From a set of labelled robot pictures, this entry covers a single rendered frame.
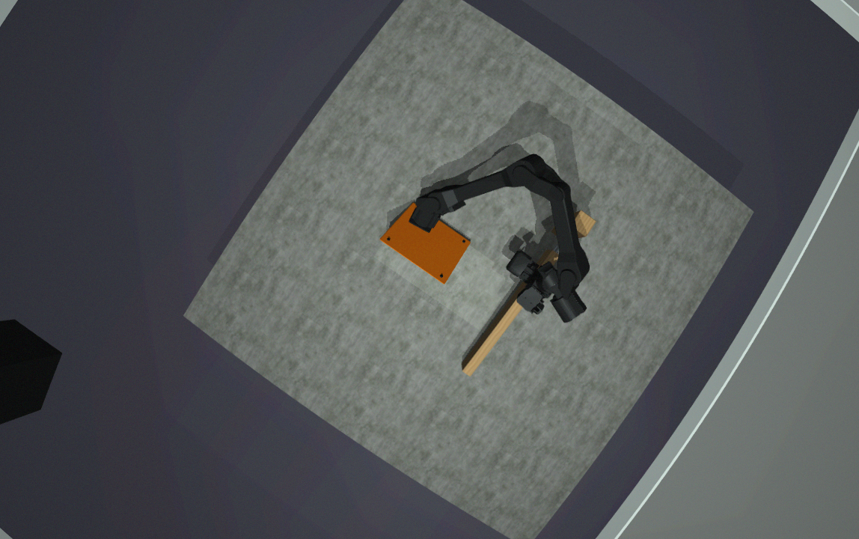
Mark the brown wooden post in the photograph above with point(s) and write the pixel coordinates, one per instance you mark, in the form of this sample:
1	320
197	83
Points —
584	223

